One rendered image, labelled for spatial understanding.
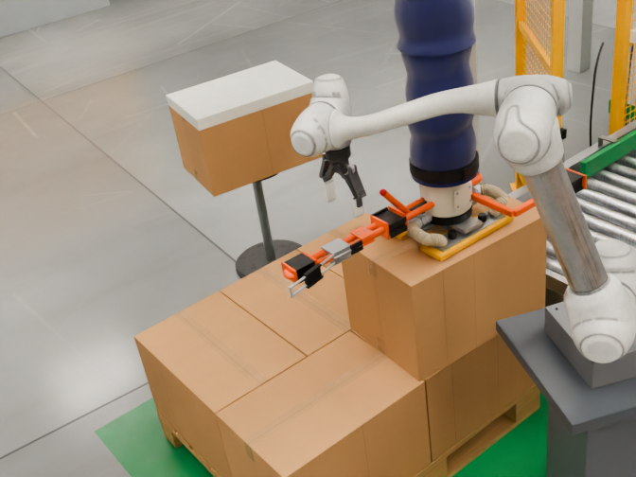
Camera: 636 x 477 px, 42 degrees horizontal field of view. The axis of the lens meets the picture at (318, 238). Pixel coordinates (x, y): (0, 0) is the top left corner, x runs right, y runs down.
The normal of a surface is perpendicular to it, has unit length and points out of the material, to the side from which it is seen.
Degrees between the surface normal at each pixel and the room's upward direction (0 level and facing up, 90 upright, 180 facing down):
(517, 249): 90
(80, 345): 0
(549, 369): 0
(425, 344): 90
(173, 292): 0
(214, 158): 90
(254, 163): 90
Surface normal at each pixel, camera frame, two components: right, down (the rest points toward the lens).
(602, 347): -0.29, 0.64
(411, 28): -0.60, 0.61
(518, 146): -0.39, 0.47
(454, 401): 0.62, 0.35
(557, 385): -0.13, -0.84
